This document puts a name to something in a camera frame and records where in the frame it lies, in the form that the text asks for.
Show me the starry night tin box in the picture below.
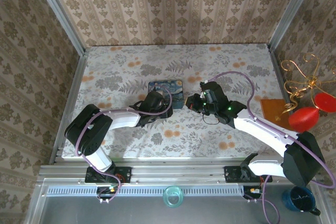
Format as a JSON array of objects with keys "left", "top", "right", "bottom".
[{"left": 148, "top": 79, "right": 184, "bottom": 110}]

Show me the floral pattern tablecloth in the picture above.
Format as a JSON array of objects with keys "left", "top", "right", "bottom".
[{"left": 61, "top": 43, "right": 289, "bottom": 159}]

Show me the orange brown board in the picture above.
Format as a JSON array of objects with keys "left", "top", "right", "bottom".
[{"left": 259, "top": 99, "right": 296, "bottom": 132}]

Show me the red egg ornament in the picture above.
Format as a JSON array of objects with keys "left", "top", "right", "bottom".
[{"left": 288, "top": 106, "right": 320, "bottom": 133}]

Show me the teal glass cup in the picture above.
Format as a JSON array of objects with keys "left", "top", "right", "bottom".
[{"left": 162, "top": 185, "right": 184, "bottom": 209}]

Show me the grey metal tray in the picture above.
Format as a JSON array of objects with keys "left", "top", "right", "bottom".
[{"left": 25, "top": 178, "right": 333, "bottom": 224}]

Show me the red disc ornament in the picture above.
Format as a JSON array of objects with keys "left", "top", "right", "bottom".
[{"left": 314, "top": 92, "right": 336, "bottom": 113}]

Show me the dark blue mug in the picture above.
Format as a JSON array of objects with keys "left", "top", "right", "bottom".
[{"left": 281, "top": 186, "right": 321, "bottom": 217}]

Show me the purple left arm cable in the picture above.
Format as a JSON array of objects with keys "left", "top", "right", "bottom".
[{"left": 75, "top": 87, "right": 174, "bottom": 204}]

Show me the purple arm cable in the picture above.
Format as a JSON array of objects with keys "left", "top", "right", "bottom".
[
  {"left": 75, "top": 87, "right": 174, "bottom": 204},
  {"left": 206, "top": 71, "right": 336, "bottom": 224}
]

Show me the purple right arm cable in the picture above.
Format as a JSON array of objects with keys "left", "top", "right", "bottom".
[{"left": 206, "top": 71, "right": 336, "bottom": 224}]

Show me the aluminium front rail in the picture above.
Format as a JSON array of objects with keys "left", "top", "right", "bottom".
[{"left": 38, "top": 158, "right": 287, "bottom": 185}]

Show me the aluminium side rail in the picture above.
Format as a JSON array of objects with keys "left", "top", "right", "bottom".
[
  {"left": 267, "top": 44, "right": 292, "bottom": 99},
  {"left": 49, "top": 48, "right": 89, "bottom": 166}
]

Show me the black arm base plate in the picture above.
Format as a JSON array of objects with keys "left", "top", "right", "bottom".
[
  {"left": 224, "top": 165, "right": 273, "bottom": 184},
  {"left": 84, "top": 166, "right": 132, "bottom": 184}
]

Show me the grey slotted cable duct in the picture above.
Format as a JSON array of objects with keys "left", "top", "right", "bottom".
[{"left": 46, "top": 185, "right": 246, "bottom": 196}]

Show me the gold wire ornament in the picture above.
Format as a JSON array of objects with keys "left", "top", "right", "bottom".
[{"left": 275, "top": 53, "right": 336, "bottom": 122}]

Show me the aluminium frame post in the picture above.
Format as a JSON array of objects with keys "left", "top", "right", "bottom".
[
  {"left": 267, "top": 0, "right": 320, "bottom": 51},
  {"left": 28, "top": 0, "right": 86, "bottom": 56}
]

